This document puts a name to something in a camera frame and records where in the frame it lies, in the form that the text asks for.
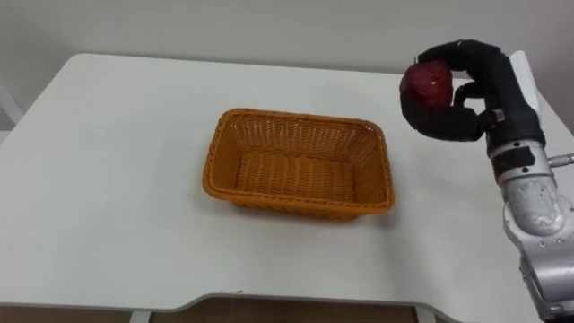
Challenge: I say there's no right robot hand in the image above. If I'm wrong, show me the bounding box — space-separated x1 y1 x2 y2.
399 39 547 157

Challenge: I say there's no red apple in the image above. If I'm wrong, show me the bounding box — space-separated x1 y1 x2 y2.
401 59 455 109

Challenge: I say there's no orange woven basket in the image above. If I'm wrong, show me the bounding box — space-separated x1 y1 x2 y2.
201 107 396 222

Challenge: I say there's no white desk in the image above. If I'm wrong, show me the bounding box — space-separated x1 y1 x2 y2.
0 53 574 323

